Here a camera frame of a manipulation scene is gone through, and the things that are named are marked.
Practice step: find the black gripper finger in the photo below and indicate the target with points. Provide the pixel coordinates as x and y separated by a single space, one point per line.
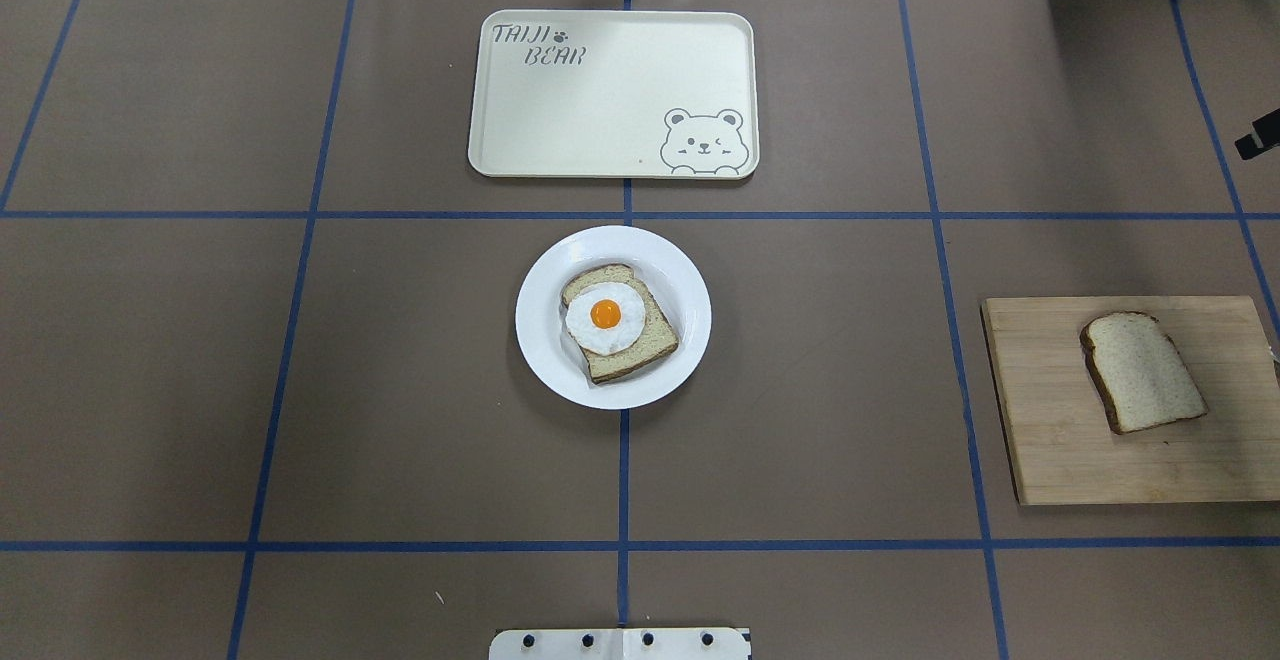
1263 136

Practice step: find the bread slice under egg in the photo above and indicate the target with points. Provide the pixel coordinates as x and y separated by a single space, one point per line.
659 338

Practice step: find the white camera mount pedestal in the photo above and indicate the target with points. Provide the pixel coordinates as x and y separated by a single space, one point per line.
623 643

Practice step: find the fried egg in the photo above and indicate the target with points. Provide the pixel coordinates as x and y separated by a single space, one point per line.
606 318

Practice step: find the wooden cutting board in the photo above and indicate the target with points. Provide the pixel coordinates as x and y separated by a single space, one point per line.
1060 447

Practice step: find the cream bear serving tray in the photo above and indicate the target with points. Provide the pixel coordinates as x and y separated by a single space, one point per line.
625 94

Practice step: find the bread slice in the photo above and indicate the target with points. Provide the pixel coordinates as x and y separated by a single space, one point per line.
1139 373
659 338

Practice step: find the white round plate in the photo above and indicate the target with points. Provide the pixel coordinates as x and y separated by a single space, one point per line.
675 282

